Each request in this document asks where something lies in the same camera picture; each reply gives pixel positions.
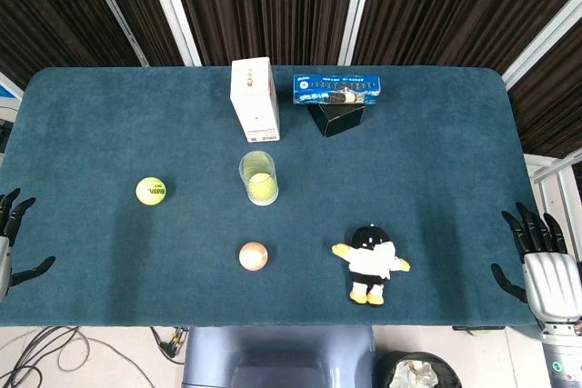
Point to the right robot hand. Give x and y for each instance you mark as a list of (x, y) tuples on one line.
[(552, 283)]

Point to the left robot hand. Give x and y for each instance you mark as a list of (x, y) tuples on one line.
[(4, 261)]

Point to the yellow tennis ball black print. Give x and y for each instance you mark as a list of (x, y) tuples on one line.
[(151, 191)]

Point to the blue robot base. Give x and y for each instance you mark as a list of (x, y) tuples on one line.
[(277, 356)]

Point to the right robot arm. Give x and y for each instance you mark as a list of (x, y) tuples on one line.
[(566, 356)]

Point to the pale orange ball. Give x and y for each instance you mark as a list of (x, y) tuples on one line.
[(253, 256)]

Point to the clear cup with ball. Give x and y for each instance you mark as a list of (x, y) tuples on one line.
[(245, 170)]

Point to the plain yellow tennis ball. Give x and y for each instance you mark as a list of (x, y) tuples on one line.
[(263, 187)]

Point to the white metal rack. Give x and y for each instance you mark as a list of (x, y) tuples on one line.
[(554, 183)]

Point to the blue felt table cloth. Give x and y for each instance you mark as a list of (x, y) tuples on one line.
[(136, 261)]

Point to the black trash bin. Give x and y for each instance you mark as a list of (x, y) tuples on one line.
[(418, 372)]

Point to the black white penguin plush toy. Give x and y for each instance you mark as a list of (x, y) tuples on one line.
[(370, 265)]

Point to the small black cardboard box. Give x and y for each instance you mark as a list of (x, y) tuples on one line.
[(338, 119)]

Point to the blue Oreo cookie pack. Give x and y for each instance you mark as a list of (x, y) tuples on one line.
[(336, 88)]

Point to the tall white carton box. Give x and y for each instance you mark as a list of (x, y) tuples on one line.
[(254, 102)]

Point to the dark brown curtain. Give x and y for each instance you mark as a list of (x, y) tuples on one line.
[(273, 2)]

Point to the white frame post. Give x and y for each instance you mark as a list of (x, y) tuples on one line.
[(170, 6), (359, 6), (543, 40)]

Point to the thin grey frame post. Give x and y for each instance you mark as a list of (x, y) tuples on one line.
[(113, 8)]

